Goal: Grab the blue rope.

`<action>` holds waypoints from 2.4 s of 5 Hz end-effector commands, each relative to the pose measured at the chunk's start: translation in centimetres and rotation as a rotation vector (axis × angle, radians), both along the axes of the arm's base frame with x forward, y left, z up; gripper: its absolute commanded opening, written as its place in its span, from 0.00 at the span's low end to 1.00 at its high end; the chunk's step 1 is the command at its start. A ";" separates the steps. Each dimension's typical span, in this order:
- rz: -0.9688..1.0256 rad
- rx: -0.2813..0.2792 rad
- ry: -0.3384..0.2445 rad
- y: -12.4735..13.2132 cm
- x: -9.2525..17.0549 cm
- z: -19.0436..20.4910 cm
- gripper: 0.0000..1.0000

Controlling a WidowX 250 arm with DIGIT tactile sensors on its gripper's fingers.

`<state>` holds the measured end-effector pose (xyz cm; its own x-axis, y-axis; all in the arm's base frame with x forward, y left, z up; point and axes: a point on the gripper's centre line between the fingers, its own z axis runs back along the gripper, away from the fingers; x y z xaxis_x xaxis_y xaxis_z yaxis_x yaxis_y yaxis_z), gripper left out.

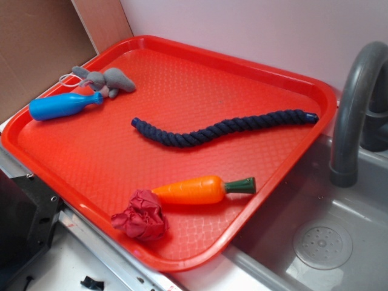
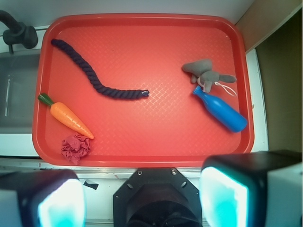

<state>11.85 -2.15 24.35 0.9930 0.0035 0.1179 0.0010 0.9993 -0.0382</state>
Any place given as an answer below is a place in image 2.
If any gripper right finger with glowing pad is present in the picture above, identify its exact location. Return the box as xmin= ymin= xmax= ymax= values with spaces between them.
xmin=199 ymin=150 xmax=303 ymax=227

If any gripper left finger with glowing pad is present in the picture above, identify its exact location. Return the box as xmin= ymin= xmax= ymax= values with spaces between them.
xmin=0 ymin=169 xmax=86 ymax=227

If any black tape scrap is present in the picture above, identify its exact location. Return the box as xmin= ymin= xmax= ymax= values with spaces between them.
xmin=83 ymin=179 xmax=99 ymax=190

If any crumpled red cloth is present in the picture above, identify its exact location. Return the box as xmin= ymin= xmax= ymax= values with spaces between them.
xmin=61 ymin=133 xmax=91 ymax=165

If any blue plastic toy bottle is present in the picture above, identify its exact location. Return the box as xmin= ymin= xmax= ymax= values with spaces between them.
xmin=193 ymin=86 xmax=248 ymax=133

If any orange toy carrot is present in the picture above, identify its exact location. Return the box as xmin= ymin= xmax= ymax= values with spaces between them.
xmin=37 ymin=93 xmax=94 ymax=140

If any grey toy sink basin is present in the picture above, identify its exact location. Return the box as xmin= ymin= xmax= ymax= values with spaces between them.
xmin=0 ymin=50 xmax=40 ymax=134

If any grey plush elephant toy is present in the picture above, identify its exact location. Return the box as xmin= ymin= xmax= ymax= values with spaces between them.
xmin=182 ymin=59 xmax=237 ymax=96

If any dark grey toy faucet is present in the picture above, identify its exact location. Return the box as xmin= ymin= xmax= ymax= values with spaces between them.
xmin=0 ymin=10 xmax=38 ymax=54

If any black octagonal mount plate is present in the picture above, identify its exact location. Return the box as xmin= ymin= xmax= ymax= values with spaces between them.
xmin=113 ymin=168 xmax=203 ymax=227

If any dark blue twisted rope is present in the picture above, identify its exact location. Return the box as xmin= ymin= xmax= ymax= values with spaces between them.
xmin=50 ymin=38 xmax=150 ymax=101

